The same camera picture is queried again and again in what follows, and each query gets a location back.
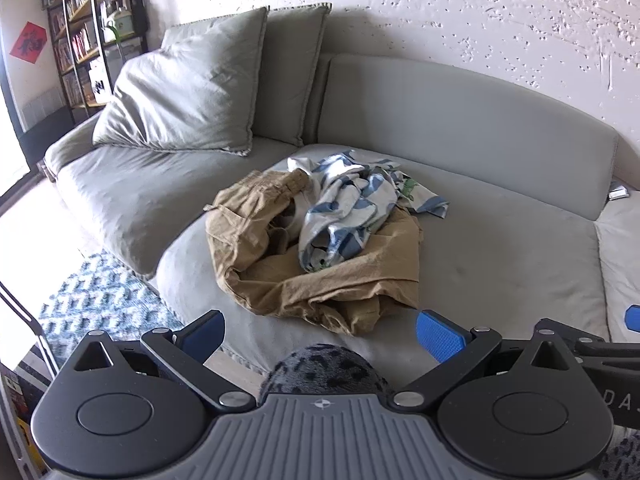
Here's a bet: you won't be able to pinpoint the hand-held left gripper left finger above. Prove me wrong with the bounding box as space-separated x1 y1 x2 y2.
74 310 256 411

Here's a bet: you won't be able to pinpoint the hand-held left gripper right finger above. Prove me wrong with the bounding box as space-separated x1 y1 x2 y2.
392 310 571 411

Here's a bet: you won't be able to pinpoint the white blue printed shirt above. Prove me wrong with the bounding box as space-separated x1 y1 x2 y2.
287 150 450 273

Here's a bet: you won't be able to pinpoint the blue white patterned rug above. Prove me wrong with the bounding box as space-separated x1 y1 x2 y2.
37 250 196 361

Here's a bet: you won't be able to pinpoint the grey sofa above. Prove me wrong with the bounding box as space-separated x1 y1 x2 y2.
44 52 640 376

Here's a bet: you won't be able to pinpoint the khaki pants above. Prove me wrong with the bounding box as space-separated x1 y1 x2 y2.
204 169 423 337

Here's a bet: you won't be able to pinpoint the person's dark spotted leg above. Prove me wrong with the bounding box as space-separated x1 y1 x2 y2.
257 344 396 406

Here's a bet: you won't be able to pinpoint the black metal stand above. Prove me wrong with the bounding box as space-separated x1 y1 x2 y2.
0 280 58 378

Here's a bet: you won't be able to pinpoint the large grey pillow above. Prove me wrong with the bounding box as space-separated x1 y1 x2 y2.
92 7 271 156

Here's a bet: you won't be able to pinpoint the white bag with black print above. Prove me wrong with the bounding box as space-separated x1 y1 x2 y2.
89 59 121 107

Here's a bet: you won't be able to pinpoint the white radiator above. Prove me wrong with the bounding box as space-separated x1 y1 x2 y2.
20 89 65 127

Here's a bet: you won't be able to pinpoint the rows of books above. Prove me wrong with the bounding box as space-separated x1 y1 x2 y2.
42 0 108 106

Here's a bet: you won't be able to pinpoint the red wall decoration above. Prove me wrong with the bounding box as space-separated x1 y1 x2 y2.
9 21 50 65

